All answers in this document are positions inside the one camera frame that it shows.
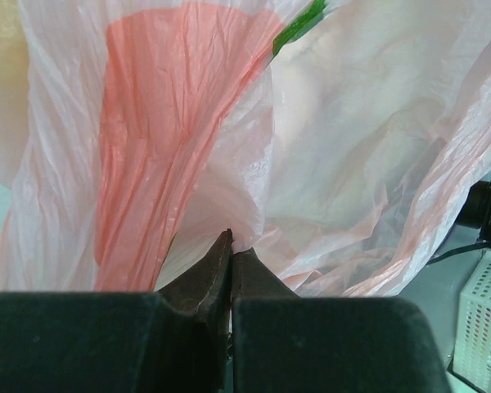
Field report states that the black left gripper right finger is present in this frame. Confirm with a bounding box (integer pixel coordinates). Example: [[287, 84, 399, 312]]
[[232, 250, 451, 392]]

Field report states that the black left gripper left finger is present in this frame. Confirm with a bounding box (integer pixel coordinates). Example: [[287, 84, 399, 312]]
[[0, 230, 232, 392]]

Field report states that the pink plastic bag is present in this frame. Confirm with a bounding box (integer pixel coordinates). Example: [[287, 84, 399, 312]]
[[0, 1, 491, 296]]

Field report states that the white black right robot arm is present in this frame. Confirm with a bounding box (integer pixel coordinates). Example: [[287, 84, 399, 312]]
[[427, 170, 491, 264]]

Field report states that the white perforated basket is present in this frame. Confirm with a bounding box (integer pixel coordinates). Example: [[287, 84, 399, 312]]
[[452, 250, 491, 392]]

